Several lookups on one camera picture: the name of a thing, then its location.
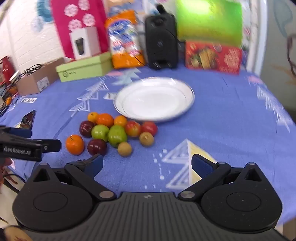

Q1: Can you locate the red cracker box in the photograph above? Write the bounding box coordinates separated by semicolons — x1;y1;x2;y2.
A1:
185;41;243;75

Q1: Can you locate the large green gift box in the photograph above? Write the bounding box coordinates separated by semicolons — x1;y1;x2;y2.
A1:
176;0;243;47

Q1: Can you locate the red and yellow apple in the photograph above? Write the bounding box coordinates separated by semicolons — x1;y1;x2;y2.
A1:
125;120;142;137

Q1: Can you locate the small orange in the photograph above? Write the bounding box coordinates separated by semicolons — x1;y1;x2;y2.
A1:
114;115;128;127
87;112;99;124

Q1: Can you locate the dark red plum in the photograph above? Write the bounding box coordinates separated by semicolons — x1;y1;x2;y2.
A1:
79;120;95;138
87;138;107;156

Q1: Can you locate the orange with dark stem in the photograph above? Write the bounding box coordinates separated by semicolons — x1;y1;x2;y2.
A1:
66;134;84;155

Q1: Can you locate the small brown round fruit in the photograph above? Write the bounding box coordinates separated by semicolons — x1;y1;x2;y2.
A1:
117;142;133;157
139;132;154;146

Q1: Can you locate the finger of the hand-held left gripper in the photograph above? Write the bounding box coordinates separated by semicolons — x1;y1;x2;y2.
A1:
7;128;32;139
35;139;62;153

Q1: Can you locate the black smartphone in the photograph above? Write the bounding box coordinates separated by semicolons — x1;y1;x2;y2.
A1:
19;110;37;129

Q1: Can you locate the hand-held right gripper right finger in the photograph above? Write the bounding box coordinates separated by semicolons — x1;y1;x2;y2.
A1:
178;153;266;199

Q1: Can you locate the elongated green apple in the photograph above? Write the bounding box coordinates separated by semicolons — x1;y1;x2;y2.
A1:
108;125;128;147

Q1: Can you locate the cardboard box with white label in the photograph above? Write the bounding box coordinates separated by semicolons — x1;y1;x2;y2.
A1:
16;57;74;96

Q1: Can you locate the magenta gift bag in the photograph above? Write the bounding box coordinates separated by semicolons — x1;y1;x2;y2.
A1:
50;0;109;58

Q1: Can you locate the large orange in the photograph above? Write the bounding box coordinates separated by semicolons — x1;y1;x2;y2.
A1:
96;113;114;128

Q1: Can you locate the black speaker cable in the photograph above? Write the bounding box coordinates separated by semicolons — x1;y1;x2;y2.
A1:
135;55;148;68

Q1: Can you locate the blue printed tablecloth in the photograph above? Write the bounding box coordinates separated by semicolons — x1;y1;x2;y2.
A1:
0;67;296;227

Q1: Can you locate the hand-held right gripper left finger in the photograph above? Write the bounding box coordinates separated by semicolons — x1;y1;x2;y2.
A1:
32;153;116;201

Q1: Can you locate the orange plastic package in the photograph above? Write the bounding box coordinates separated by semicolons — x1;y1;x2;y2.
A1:
105;10;146;69

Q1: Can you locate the light green shoebox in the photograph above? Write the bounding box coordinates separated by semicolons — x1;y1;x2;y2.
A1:
55;51;114;82

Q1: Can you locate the white round plate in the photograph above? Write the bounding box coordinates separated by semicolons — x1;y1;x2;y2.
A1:
113;77;195;123

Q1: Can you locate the round green apple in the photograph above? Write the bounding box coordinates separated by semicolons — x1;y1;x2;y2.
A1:
91;124;110;142

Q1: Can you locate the white box with cup picture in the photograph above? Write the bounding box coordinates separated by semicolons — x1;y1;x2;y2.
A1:
69;27;102;61

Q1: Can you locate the black speaker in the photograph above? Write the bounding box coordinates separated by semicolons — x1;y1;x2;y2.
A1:
144;5;178;69

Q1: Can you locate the red object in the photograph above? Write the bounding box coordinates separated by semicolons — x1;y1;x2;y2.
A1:
0;56;14;81

